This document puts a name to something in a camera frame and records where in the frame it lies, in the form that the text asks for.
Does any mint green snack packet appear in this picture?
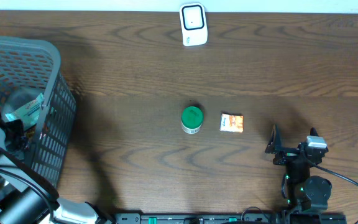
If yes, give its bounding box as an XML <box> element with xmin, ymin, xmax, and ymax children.
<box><xmin>5</xmin><ymin>93</ymin><xmax>44</xmax><ymax>131</ymax></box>

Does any orange tissue packet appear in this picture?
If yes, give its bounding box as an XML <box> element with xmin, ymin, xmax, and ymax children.
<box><xmin>219</xmin><ymin>113</ymin><xmax>244</xmax><ymax>133</ymax></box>

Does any green lid white jar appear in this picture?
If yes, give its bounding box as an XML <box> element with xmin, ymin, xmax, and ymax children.
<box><xmin>181</xmin><ymin>106</ymin><xmax>204</xmax><ymax>134</ymax></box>

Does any red chocolate bar wrapper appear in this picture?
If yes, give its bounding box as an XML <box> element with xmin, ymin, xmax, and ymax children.
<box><xmin>25</xmin><ymin>124</ymin><xmax>49</xmax><ymax>146</ymax></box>

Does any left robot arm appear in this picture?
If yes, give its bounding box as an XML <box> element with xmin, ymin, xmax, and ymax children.
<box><xmin>0</xmin><ymin>121</ymin><xmax>116</xmax><ymax>223</ymax></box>

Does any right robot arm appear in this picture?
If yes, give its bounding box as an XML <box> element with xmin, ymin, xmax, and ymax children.
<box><xmin>265</xmin><ymin>125</ymin><xmax>332</xmax><ymax>217</ymax></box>

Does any white barcode scanner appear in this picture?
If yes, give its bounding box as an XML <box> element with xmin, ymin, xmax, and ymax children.
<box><xmin>179</xmin><ymin>2</ymin><xmax>208</xmax><ymax>47</ymax></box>

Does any grey plastic shopping basket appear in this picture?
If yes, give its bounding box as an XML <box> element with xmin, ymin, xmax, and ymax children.
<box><xmin>0</xmin><ymin>36</ymin><xmax>76</xmax><ymax>186</ymax></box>

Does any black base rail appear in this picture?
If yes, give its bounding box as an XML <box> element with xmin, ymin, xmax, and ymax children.
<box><xmin>114</xmin><ymin>211</ymin><xmax>347</xmax><ymax>224</ymax></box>

